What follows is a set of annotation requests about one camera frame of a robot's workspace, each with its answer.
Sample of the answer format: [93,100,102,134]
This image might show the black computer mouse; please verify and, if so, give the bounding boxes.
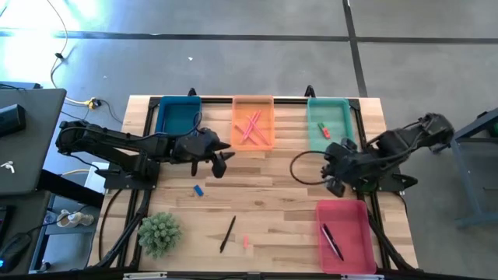
[0,232,33,273]

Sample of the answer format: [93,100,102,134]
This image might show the orange plastic bin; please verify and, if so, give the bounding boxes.
[230,94,276,152]

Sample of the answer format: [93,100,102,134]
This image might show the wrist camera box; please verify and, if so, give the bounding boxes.
[211,157,228,179]
[325,178,347,198]

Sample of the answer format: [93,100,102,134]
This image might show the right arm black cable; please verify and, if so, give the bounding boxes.
[289,150,331,186]

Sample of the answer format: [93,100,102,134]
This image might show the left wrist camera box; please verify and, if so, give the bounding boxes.
[211,157,228,179]

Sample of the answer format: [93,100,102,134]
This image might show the white box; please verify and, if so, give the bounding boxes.
[83,161,111,194]

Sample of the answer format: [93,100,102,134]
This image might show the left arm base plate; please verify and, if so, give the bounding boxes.
[94,158,162,192]

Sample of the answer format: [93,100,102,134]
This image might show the red plastic bin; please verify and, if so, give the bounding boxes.
[315,198,378,275]

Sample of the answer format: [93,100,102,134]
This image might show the clear pen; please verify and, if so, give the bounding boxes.
[319,225,340,257]

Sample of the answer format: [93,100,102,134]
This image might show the black aluminium table frame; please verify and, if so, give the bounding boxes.
[88,84,420,273]

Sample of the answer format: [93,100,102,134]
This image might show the grey side table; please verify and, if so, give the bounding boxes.
[429,107,498,229]

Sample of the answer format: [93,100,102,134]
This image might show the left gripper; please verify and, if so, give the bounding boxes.
[170,130,236,164]

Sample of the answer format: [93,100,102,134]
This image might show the grey desk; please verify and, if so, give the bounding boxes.
[0,87,68,196]

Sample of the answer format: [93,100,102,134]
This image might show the matte black pen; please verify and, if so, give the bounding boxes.
[219,215,237,254]

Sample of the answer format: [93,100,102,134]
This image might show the green artificial plant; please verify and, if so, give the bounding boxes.
[137,211,184,261]

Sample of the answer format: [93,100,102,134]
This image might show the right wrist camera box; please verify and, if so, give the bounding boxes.
[325,178,347,198]

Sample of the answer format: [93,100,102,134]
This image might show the black desk crossbar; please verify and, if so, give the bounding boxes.
[37,169,106,209]

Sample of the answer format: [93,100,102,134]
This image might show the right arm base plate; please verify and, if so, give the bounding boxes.
[347,161,419,194]

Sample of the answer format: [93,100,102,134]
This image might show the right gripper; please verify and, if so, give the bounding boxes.
[321,138,366,184]

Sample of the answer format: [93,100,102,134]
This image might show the dark blue plastic bin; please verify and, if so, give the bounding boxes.
[154,95,204,138]

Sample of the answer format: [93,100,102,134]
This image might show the black click pen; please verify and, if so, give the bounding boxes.
[322,223,345,262]

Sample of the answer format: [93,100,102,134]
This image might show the teal plastic bin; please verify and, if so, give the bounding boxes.
[306,96,357,153]

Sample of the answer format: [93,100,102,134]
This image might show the black box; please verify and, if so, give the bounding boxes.
[0,103,27,138]

